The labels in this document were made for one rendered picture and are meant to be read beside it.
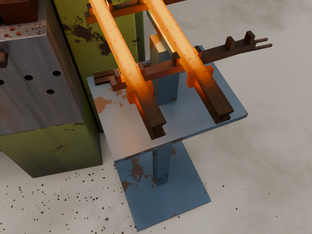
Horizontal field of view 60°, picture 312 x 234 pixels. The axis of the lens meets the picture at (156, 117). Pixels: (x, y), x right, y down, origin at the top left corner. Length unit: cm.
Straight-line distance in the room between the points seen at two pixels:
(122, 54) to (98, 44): 57
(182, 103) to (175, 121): 7
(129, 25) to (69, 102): 36
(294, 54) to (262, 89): 44
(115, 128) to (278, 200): 107
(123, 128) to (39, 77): 33
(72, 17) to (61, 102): 30
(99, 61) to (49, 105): 28
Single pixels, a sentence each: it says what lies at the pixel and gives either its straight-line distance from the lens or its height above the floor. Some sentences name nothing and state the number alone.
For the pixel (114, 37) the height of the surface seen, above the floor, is 104.
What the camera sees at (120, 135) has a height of 76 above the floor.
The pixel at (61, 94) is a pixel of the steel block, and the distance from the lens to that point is 99.
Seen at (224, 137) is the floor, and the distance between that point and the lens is 165.
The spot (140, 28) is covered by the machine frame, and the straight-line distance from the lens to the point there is 165.
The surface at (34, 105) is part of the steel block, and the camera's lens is 105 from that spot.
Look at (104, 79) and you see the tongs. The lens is 85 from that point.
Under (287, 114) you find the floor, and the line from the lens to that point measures 186.
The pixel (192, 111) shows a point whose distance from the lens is 78.
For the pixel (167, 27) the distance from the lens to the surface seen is 59.
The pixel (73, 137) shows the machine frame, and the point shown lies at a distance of 125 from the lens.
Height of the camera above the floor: 141
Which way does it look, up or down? 58 degrees down
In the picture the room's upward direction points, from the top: straight up
